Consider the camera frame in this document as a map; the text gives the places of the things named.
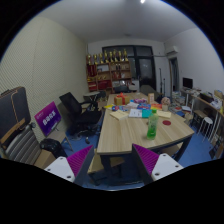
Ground grey office chair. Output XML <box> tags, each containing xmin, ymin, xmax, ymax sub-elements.
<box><xmin>139</xmin><ymin>84</ymin><xmax>161</xmax><ymax>99</ymax></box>

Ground white printed booklet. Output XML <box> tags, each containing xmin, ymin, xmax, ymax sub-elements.
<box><xmin>128</xmin><ymin>108</ymin><xmax>143</xmax><ymax>119</ymax></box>

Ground blue red patterned book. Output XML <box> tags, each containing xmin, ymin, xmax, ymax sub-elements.
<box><xmin>111</xmin><ymin>105</ymin><xmax>129</xmax><ymax>112</ymax></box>

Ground pink flowers in white pot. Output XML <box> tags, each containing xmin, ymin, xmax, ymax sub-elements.
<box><xmin>161</xmin><ymin>96</ymin><xmax>172</xmax><ymax>112</ymax></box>

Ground green tea drink bottle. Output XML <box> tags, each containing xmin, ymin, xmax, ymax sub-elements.
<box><xmin>146</xmin><ymin>108</ymin><xmax>160</xmax><ymax>141</ymax></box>

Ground cluttered wooden side desk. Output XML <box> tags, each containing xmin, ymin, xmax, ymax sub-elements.
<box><xmin>179</xmin><ymin>87</ymin><xmax>224</xmax><ymax>159</ymax></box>

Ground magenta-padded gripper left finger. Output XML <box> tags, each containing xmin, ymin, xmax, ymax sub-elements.
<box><xmin>44</xmin><ymin>144</ymin><xmax>96</xmax><ymax>187</ymax></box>

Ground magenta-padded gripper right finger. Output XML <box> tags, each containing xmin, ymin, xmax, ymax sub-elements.
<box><xmin>131</xmin><ymin>143</ymin><xmax>184</xmax><ymax>186</ymax></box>

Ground grey striped chair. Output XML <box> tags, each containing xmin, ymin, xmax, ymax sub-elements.
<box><xmin>0</xmin><ymin>118</ymin><xmax>43</xmax><ymax>166</ymax></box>

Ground white wall air conditioner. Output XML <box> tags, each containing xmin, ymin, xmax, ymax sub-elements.
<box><xmin>165</xmin><ymin>45</ymin><xmax>180</xmax><ymax>56</ymax></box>

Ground purple sign board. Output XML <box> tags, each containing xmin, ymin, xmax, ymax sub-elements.
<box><xmin>33</xmin><ymin>101</ymin><xmax>63</xmax><ymax>138</ymax></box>

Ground black office chair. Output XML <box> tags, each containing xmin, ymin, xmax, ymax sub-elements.
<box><xmin>58</xmin><ymin>91</ymin><xmax>104</xmax><ymax>136</ymax></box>

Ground stack of books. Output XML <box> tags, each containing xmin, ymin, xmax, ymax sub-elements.
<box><xmin>171</xmin><ymin>91</ymin><xmax>186</xmax><ymax>108</ymax></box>

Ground black bag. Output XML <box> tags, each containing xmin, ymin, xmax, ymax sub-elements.
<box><xmin>39</xmin><ymin>138</ymin><xmax>68</xmax><ymax>159</ymax></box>

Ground black computer monitor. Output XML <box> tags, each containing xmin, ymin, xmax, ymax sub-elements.
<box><xmin>182</xmin><ymin>77</ymin><xmax>194</xmax><ymax>90</ymax></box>

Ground beige notebook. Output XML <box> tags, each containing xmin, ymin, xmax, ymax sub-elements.
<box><xmin>109</xmin><ymin>109</ymin><xmax>130</xmax><ymax>121</ymax></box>

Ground orange yellow book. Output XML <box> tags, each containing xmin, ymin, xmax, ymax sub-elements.
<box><xmin>150</xmin><ymin>103</ymin><xmax>163</xmax><ymax>111</ymax></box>

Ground small white round table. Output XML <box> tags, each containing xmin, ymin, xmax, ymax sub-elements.
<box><xmin>83</xmin><ymin>91</ymin><xmax>101</xmax><ymax>101</ymax></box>

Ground yellow gift box red ribbon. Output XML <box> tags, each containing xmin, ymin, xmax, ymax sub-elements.
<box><xmin>113</xmin><ymin>92</ymin><xmax>132</xmax><ymax>106</ymax></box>

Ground black framed glass door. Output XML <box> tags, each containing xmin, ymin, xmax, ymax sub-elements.
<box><xmin>101</xmin><ymin>45</ymin><xmax>157</xmax><ymax>91</ymax></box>

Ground wooden shelf unit with trophies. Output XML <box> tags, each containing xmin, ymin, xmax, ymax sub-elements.
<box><xmin>85</xmin><ymin>49</ymin><xmax>133</xmax><ymax>94</ymax></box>

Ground black case with orange trim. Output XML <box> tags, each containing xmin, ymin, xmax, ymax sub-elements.
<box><xmin>0</xmin><ymin>86</ymin><xmax>32</xmax><ymax>141</ymax></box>

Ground white round stool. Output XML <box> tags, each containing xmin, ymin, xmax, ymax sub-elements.
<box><xmin>199</xmin><ymin>116</ymin><xmax>214</xmax><ymax>136</ymax></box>

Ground small orange standing box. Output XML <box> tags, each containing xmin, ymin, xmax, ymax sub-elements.
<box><xmin>147</xmin><ymin>92</ymin><xmax>156</xmax><ymax>104</ymax></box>

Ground brown wooden stool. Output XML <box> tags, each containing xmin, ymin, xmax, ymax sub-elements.
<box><xmin>193</xmin><ymin>109</ymin><xmax>208</xmax><ymax>128</ymax></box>

